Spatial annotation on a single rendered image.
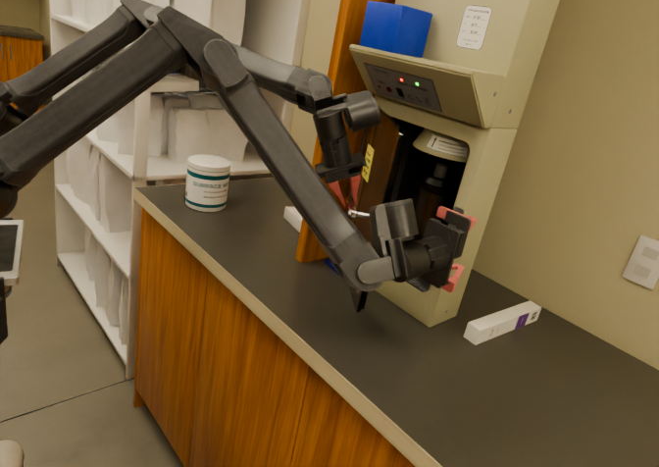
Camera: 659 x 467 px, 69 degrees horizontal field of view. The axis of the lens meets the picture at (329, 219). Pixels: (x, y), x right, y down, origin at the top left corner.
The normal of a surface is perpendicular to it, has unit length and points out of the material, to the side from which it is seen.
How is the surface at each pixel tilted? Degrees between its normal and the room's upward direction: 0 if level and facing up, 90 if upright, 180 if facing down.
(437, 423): 0
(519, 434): 0
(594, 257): 90
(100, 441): 0
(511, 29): 90
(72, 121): 67
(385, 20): 90
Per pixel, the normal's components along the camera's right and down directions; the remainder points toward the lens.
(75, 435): 0.18, -0.91
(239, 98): 0.26, 0.17
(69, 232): 0.65, 0.39
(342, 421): -0.74, 0.11
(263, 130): 0.14, -0.01
